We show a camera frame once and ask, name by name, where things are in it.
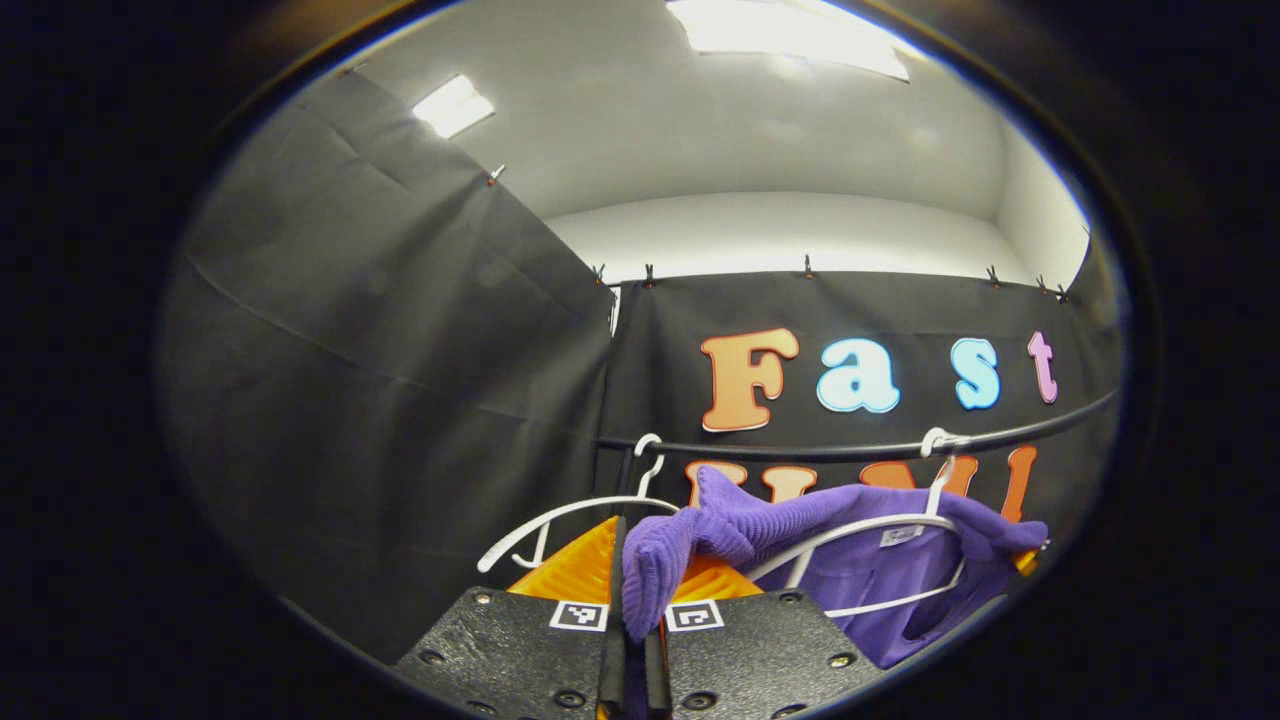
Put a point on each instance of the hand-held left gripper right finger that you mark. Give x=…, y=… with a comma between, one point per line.
x=657, y=685

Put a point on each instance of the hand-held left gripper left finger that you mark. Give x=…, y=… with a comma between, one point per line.
x=612, y=670

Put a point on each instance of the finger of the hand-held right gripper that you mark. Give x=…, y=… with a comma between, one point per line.
x=1028, y=562

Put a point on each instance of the purple ribbed shirt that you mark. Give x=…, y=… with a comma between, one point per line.
x=860, y=580

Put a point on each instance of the white plastic clothes hanger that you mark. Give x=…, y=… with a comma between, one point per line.
x=590, y=503
x=880, y=519

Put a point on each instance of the black clothes rack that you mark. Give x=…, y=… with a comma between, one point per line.
x=800, y=453

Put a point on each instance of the row of backdrop clips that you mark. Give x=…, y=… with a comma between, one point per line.
x=807, y=266

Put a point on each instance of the black backdrop cloth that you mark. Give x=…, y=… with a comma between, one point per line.
x=350, y=400

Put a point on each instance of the large ceiling light panel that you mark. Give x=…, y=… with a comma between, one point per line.
x=790, y=35

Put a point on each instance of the small ceiling light panel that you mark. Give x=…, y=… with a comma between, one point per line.
x=452, y=105

